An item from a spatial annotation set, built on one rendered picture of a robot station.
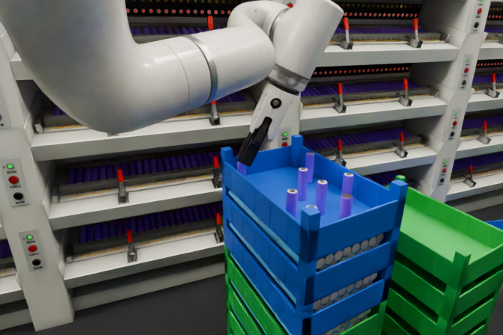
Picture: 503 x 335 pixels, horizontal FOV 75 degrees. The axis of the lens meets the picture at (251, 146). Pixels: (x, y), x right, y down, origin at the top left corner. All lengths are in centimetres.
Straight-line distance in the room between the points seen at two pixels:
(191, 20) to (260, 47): 58
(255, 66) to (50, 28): 26
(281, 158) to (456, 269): 41
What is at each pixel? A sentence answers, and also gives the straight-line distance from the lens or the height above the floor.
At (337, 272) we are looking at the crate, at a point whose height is 44.
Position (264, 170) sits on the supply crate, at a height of 49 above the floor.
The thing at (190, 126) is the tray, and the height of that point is 54.
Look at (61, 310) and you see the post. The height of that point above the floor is 5.
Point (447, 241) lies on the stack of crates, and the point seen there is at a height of 32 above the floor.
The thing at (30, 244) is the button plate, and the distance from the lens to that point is 103.
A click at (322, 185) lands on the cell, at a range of 57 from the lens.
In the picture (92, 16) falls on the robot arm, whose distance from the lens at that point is 30.
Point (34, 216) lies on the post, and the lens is 99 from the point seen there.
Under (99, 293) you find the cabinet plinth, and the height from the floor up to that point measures 4.
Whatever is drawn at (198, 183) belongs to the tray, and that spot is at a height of 36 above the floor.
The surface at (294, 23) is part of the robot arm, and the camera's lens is 60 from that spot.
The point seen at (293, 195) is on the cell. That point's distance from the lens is 53.
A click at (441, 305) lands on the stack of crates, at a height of 27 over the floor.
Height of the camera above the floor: 80
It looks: 20 degrees down
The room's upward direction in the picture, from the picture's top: straight up
